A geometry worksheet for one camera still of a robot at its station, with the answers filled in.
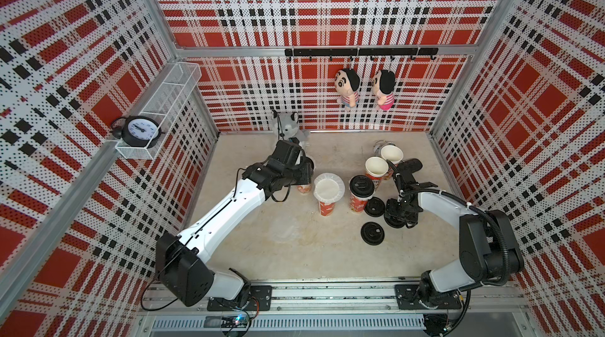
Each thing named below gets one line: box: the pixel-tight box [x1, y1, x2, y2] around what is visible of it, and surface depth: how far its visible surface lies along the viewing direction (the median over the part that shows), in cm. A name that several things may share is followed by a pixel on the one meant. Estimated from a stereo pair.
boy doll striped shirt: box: [334, 67, 361, 108], surface depth 95 cm
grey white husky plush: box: [271, 109, 311, 147], surface depth 102 cm
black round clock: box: [109, 114, 164, 149], surface depth 64 cm
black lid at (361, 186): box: [349, 174, 375, 198], surface depth 82 cm
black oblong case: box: [399, 158, 424, 177], surface depth 107 cm
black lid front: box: [360, 221, 386, 247], surface depth 88 cm
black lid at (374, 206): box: [363, 196, 387, 219], surface depth 95 cm
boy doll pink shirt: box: [371, 69, 397, 111], surface depth 97 cm
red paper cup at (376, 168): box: [364, 155, 390, 189], surface depth 92 cm
